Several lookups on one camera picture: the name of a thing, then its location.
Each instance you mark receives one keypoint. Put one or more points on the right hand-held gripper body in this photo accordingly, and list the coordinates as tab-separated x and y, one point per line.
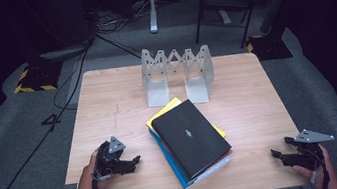
312	154

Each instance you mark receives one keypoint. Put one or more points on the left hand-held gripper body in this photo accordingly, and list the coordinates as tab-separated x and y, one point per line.
107	161

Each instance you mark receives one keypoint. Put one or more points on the blue book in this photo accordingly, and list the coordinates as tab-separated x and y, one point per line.
169	160

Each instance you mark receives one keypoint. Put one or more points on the yellow book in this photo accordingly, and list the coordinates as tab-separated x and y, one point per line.
163	111

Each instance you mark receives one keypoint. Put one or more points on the black book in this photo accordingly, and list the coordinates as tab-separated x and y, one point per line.
191	138

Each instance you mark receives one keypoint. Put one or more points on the expandable metal book rack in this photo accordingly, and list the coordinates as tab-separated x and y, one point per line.
157	92

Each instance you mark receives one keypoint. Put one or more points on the person's right hand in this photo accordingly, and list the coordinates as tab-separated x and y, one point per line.
332	177

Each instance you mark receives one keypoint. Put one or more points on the person's left hand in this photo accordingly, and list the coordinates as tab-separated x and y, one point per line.
89	187

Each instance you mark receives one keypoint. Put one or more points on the black yellow striped base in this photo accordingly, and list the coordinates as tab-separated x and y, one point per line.
271	49
37	78

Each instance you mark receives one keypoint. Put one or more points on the grey floor plate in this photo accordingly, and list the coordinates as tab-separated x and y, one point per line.
62	53

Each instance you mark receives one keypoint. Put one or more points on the black equipment stand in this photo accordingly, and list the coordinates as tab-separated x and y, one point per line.
61	19

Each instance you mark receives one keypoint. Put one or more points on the black chair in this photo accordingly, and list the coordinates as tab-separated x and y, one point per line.
227	3

